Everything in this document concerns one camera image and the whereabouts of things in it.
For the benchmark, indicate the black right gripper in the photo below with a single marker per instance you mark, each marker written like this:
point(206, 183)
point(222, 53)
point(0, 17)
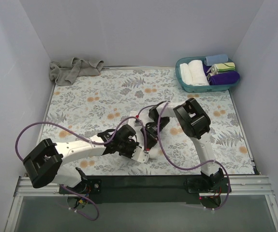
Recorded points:
point(152, 130)

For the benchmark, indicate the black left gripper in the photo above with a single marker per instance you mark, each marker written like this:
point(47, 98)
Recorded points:
point(131, 147)

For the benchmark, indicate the white towel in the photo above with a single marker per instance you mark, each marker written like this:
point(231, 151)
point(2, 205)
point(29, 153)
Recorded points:
point(185, 74)
point(197, 73)
point(139, 137)

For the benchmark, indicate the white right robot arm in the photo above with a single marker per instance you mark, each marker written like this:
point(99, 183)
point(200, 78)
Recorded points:
point(195, 123)

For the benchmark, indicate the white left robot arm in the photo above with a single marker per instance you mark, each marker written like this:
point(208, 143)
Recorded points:
point(45, 163)

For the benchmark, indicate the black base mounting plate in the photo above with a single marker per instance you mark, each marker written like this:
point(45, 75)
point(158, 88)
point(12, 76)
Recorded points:
point(145, 189)

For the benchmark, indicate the floral patterned table mat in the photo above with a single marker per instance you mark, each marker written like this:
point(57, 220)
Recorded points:
point(94, 104)

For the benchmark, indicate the teal plastic basket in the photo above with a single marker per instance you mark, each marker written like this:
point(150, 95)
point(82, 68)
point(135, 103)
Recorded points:
point(198, 89)

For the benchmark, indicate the crumpled grey towel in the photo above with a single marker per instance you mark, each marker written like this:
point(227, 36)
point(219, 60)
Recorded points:
point(66, 72)

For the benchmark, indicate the rolled green striped towel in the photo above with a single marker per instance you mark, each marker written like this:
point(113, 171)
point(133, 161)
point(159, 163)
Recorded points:
point(221, 67)

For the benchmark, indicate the rolled light blue towel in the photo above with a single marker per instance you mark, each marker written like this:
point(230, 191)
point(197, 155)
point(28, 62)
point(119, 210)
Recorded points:
point(215, 59)

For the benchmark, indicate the rolled purple towel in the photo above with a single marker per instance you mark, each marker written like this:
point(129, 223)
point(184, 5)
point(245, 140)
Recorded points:
point(223, 78)

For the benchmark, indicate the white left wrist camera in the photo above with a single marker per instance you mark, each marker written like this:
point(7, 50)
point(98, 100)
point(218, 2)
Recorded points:
point(140, 155)

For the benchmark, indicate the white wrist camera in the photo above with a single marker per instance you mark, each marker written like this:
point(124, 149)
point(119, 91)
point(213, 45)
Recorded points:
point(140, 155)
point(137, 121)

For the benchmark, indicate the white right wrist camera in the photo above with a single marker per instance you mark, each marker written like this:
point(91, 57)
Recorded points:
point(137, 121)

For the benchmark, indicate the aluminium frame rail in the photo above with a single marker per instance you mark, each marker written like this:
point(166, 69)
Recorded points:
point(148, 204)

